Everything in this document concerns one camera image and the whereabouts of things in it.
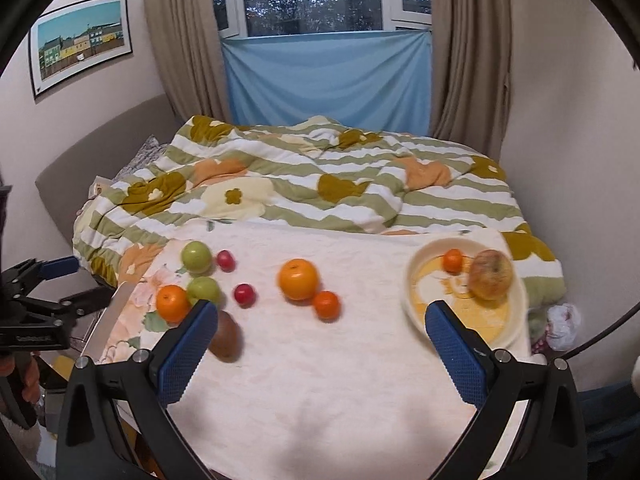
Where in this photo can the white plastic bag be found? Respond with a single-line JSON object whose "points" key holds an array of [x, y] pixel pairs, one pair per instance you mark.
{"points": [[562, 325]]}

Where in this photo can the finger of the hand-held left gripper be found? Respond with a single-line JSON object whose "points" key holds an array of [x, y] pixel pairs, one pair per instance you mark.
{"points": [[60, 266], [85, 300]]}

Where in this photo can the patterned pillow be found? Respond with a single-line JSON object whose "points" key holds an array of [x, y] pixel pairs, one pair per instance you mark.
{"points": [[142, 152]]}

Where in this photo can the striped floral duvet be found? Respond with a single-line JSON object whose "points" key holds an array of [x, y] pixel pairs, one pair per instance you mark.
{"points": [[300, 170]]}

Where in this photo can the beige curtain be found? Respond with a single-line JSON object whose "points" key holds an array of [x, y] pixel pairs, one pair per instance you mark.
{"points": [[475, 60], [180, 35]]}

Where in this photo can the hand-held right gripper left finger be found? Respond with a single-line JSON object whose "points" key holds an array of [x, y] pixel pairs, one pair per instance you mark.
{"points": [[187, 345]]}

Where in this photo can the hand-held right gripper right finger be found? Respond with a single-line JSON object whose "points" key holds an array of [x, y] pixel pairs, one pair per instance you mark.
{"points": [[452, 345]]}

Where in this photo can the red yellow apple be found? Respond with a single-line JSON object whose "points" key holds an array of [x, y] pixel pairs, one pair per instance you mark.
{"points": [[491, 275]]}

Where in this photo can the grey headboard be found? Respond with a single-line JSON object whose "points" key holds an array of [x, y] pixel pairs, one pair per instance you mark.
{"points": [[100, 145]]}

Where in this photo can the green apple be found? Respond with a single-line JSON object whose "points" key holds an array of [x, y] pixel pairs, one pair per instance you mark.
{"points": [[202, 287], [196, 256]]}

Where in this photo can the peach floral bedsheet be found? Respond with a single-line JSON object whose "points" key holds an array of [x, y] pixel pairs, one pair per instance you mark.
{"points": [[127, 340]]}

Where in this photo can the brown kiwi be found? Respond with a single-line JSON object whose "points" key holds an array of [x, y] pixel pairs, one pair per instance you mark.
{"points": [[227, 335]]}

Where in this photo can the large orange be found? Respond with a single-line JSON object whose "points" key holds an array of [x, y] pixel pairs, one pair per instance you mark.
{"points": [[298, 279]]}

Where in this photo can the cream yellow bowl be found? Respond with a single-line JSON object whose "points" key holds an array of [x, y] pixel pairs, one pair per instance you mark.
{"points": [[480, 317]]}

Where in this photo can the dark cloth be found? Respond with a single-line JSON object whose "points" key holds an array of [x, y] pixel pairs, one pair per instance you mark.
{"points": [[610, 415]]}

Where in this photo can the red plum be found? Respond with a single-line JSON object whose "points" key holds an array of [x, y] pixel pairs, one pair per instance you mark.
{"points": [[226, 260], [244, 294]]}

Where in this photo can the blue cloth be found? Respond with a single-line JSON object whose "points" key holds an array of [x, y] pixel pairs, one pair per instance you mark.
{"points": [[325, 80]]}

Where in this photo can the small tangerine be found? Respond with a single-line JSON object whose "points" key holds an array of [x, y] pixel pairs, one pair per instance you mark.
{"points": [[326, 305], [453, 261]]}

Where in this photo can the framed wall poster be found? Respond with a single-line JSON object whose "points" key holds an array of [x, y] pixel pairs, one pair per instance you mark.
{"points": [[80, 40]]}

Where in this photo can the person's left hand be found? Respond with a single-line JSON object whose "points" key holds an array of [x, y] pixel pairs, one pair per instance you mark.
{"points": [[31, 377]]}

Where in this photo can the small white box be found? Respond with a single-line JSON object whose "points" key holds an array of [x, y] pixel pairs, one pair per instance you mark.
{"points": [[98, 187]]}

